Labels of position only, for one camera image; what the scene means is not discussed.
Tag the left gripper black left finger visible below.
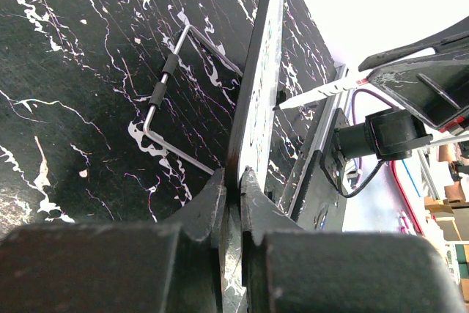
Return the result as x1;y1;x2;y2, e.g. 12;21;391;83
164;169;227;248

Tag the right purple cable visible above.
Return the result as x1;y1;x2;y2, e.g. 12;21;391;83
350;87;402;178

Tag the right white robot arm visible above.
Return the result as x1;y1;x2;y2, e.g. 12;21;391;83
328;18;468;161

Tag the white marker pen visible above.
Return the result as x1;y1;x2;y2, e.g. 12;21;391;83
273;77;369;110

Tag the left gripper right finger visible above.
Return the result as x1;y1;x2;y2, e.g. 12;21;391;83
240;167;302;247

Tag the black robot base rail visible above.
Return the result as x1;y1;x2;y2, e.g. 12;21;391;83
276;92;351;232

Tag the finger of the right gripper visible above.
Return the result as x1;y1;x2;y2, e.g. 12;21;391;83
358;18;468;133

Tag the metal wire whiteboard stand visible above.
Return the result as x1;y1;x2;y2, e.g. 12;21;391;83
142;24;243;174

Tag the white rectangular whiteboard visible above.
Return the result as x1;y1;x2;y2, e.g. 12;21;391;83
225;0;284;194

